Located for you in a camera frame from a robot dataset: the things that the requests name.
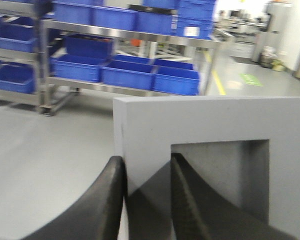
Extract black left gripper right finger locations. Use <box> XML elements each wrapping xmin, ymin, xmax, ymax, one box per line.
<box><xmin>170</xmin><ymin>153</ymin><xmax>295</xmax><ymax>240</ymax></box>

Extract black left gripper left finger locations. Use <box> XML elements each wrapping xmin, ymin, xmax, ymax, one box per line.
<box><xmin>25</xmin><ymin>156</ymin><xmax>127</xmax><ymax>240</ymax></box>

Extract gray square foam base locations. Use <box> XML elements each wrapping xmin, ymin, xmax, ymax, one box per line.
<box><xmin>113</xmin><ymin>96</ymin><xmax>300</xmax><ymax>240</ymax></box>

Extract distant steel bin rack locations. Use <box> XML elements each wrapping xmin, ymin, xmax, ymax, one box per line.
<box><xmin>0</xmin><ymin>0</ymin><xmax>220</xmax><ymax>116</ymax></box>

